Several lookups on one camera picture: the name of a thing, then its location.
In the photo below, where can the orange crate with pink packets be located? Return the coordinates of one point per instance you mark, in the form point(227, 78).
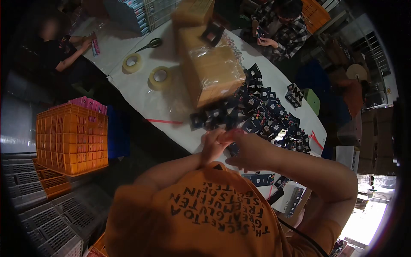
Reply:
point(72, 138)

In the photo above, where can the person's left fingers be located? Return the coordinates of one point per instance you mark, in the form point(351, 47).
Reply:
point(215, 136)

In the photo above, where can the orange plastic crate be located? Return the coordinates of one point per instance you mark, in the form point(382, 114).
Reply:
point(314, 14)

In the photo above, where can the long dark card strip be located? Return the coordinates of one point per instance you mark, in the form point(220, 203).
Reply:
point(293, 201)

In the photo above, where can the low orange plastic crates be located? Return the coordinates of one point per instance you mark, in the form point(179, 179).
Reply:
point(51, 181)

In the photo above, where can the large taped cardboard box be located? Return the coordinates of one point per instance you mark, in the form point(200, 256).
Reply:
point(210, 66)

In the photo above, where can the black card with square window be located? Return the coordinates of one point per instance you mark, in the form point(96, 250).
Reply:
point(212, 34)

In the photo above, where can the person's right hand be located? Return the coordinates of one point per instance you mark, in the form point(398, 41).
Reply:
point(250, 152)

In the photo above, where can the pink packet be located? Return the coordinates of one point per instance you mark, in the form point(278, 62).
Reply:
point(95, 47)

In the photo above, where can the dark blue card with hanger hole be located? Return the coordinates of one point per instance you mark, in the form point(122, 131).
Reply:
point(259, 179)

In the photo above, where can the person's right fingers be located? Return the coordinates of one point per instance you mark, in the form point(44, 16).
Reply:
point(238, 164)

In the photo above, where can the black scissors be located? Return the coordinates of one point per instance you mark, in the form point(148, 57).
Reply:
point(149, 44)

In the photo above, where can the pile of dark blue cards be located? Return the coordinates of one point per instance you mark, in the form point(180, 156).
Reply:
point(266, 115)

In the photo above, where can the dark card with coloured print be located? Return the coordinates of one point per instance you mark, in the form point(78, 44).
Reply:
point(260, 32)

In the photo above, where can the clear packing tape roll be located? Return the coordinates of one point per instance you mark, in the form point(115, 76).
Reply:
point(159, 77)
point(132, 63)

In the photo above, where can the stack of grey plastic crates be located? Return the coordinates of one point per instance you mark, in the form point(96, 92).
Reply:
point(41, 208)

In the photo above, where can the plain cardboard box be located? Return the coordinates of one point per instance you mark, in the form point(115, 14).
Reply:
point(192, 12)

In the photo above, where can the small stack of dark cards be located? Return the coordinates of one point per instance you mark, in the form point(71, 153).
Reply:
point(294, 95)

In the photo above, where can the stack of blue grey packets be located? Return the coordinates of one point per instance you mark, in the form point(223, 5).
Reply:
point(131, 16)

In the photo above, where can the person's left hand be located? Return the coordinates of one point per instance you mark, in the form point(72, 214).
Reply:
point(211, 148)

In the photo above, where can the black flat card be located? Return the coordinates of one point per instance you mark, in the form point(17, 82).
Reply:
point(276, 196)

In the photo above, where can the person's body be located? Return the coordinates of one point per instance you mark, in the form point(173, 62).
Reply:
point(199, 218)

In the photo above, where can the green stool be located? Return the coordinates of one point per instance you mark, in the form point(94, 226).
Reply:
point(311, 101)

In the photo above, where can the stack of cartons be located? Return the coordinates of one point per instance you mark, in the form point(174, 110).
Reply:
point(375, 141)

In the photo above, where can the red plastic strip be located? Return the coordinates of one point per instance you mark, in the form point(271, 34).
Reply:
point(164, 121)
point(316, 140)

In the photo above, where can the white table cover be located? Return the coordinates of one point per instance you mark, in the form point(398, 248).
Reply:
point(154, 96)

